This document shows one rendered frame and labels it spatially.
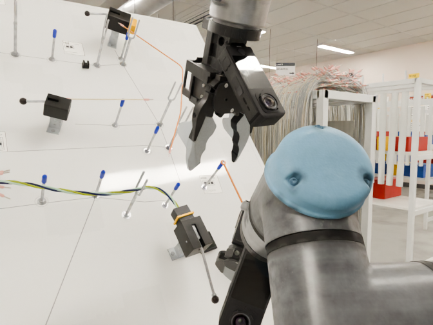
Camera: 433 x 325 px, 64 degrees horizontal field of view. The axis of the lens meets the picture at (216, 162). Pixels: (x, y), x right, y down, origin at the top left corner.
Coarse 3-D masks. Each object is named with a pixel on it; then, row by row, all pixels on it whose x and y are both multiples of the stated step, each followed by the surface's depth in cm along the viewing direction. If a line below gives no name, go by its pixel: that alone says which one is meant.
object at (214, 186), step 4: (200, 176) 82; (204, 176) 82; (208, 176) 83; (216, 176) 84; (200, 180) 81; (204, 180) 82; (212, 180) 83; (216, 180) 83; (204, 184) 81; (208, 184) 81; (212, 184) 82; (216, 184) 82; (208, 188) 81; (212, 188) 81; (216, 188) 82; (220, 188) 82; (204, 192) 79; (208, 192) 80; (212, 192) 80; (216, 192) 81; (220, 192) 81
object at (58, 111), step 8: (48, 96) 68; (56, 96) 69; (48, 104) 67; (56, 104) 67; (64, 104) 68; (48, 112) 68; (56, 112) 68; (64, 112) 68; (56, 120) 73; (64, 120) 70; (48, 128) 72; (56, 128) 72
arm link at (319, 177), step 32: (320, 128) 27; (288, 160) 25; (320, 160) 25; (352, 160) 25; (256, 192) 31; (288, 192) 25; (320, 192) 24; (352, 192) 24; (256, 224) 32; (288, 224) 25; (320, 224) 25; (352, 224) 25
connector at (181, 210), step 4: (176, 208) 65; (180, 208) 65; (184, 208) 65; (188, 208) 66; (172, 212) 65; (176, 212) 64; (180, 212) 64; (184, 212) 65; (188, 212) 65; (172, 216) 65; (176, 216) 64; (188, 216) 64; (192, 216) 65; (180, 220) 63; (176, 224) 65
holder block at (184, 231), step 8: (184, 224) 62; (192, 224) 63; (200, 224) 63; (176, 232) 64; (184, 232) 61; (192, 232) 61; (200, 232) 62; (184, 240) 62; (192, 240) 61; (200, 240) 62; (208, 240) 62; (184, 248) 62; (192, 248) 60
